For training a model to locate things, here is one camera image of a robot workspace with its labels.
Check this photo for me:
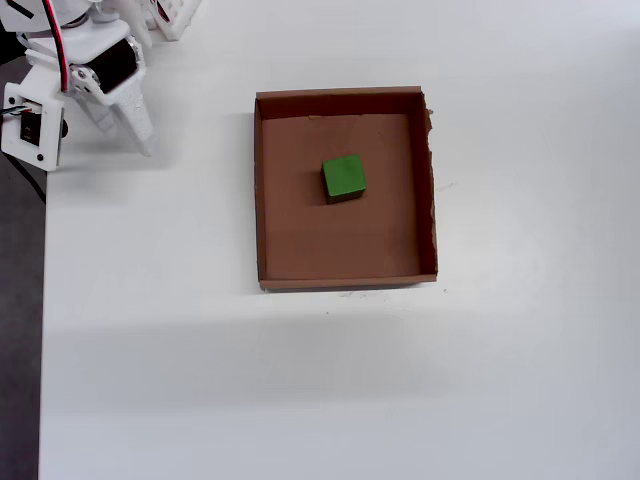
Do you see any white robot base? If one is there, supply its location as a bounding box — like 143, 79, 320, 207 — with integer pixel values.
148, 0, 204, 42

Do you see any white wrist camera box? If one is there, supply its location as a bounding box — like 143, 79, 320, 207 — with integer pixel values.
0, 63, 69, 173

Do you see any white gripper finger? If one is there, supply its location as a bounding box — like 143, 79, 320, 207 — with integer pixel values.
68, 66, 120, 138
111, 76, 158, 159

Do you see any thin black camera cable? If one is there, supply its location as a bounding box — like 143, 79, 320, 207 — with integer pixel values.
0, 153, 48, 204

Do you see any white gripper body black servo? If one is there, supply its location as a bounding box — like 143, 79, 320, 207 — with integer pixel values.
23, 20, 147, 107

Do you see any brown cardboard box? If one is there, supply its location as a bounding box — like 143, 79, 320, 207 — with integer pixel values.
253, 85, 440, 293

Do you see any green cube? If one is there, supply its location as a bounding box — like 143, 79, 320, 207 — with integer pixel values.
319, 153, 368, 205

